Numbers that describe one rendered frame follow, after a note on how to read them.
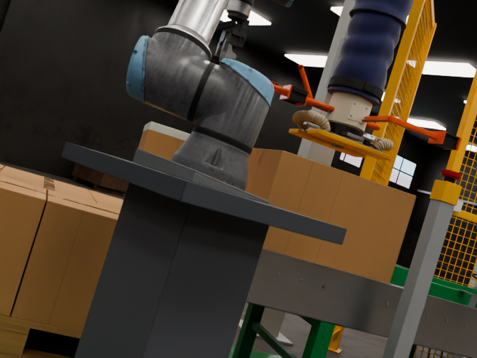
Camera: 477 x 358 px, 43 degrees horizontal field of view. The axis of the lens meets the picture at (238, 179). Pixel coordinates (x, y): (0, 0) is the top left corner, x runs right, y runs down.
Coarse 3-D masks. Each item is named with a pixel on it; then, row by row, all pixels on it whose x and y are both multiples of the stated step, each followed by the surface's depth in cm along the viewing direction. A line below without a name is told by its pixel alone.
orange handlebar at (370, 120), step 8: (280, 88) 237; (312, 104) 246; (320, 104) 242; (368, 120) 239; (376, 120) 234; (384, 120) 229; (392, 120) 226; (400, 120) 227; (368, 128) 256; (376, 128) 252; (408, 128) 229; (416, 128) 229; (432, 136) 232
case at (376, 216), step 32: (256, 160) 245; (288, 160) 223; (256, 192) 234; (288, 192) 224; (320, 192) 228; (352, 192) 232; (384, 192) 236; (352, 224) 233; (384, 224) 237; (320, 256) 230; (352, 256) 234; (384, 256) 238
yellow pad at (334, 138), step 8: (320, 136) 237; (328, 136) 232; (336, 136) 233; (344, 144) 238; (352, 144) 236; (360, 144) 237; (368, 144) 242; (360, 152) 246; (368, 152) 238; (376, 152) 239; (384, 152) 242
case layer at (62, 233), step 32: (0, 192) 195; (32, 192) 207; (64, 192) 243; (96, 192) 294; (0, 224) 195; (32, 224) 198; (64, 224) 201; (96, 224) 204; (0, 256) 196; (32, 256) 199; (64, 256) 202; (96, 256) 205; (0, 288) 197; (32, 288) 200; (64, 288) 203; (32, 320) 201; (64, 320) 204
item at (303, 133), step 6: (294, 132) 252; (300, 132) 249; (306, 132) 250; (306, 138) 256; (312, 138) 251; (318, 138) 252; (324, 144) 258; (330, 144) 254; (336, 150) 264; (342, 150) 258; (348, 150) 257; (354, 156) 267; (360, 156) 260
